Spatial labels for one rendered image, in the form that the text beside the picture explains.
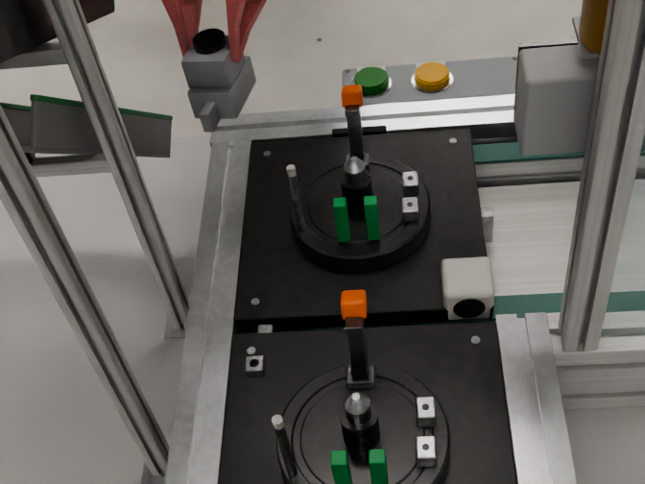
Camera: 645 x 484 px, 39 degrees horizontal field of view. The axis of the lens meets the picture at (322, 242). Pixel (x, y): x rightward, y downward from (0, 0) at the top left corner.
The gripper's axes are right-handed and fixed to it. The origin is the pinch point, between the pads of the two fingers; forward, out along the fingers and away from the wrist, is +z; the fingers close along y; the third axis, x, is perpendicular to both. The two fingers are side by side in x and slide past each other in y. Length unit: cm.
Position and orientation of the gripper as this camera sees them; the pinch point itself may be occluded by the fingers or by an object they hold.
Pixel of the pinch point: (212, 53)
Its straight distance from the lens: 85.6
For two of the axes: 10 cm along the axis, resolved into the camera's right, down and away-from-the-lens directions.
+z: -0.2, 10.0, 0.7
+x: 2.9, -0.6, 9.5
